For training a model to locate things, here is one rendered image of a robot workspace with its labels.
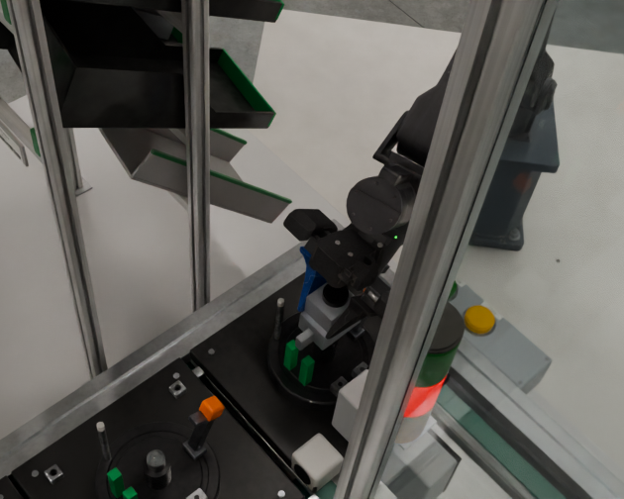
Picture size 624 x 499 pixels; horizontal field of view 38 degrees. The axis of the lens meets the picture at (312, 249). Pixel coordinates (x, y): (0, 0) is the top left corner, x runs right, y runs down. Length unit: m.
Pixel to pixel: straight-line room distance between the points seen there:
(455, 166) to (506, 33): 0.09
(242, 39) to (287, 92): 1.45
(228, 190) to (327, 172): 0.38
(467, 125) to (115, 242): 0.99
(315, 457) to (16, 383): 0.44
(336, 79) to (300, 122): 0.13
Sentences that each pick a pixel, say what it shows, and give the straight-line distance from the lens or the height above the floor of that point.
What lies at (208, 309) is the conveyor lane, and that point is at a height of 0.96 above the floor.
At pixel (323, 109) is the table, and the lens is 1.61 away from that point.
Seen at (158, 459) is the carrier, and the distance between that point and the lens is 1.02.
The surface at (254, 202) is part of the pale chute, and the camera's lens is 1.21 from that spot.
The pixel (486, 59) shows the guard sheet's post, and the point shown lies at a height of 1.69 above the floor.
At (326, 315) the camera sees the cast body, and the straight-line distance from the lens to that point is 1.02.
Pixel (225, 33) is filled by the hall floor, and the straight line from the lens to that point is 3.10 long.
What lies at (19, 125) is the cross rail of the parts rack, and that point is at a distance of 0.95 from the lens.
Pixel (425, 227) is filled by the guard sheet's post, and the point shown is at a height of 1.56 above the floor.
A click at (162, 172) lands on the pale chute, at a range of 1.07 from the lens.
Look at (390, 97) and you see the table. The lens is 1.66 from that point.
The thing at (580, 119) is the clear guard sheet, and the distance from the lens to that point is 0.44.
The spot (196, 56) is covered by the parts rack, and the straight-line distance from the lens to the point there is 0.92.
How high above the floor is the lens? 1.97
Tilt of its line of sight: 53 degrees down
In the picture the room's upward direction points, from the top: 8 degrees clockwise
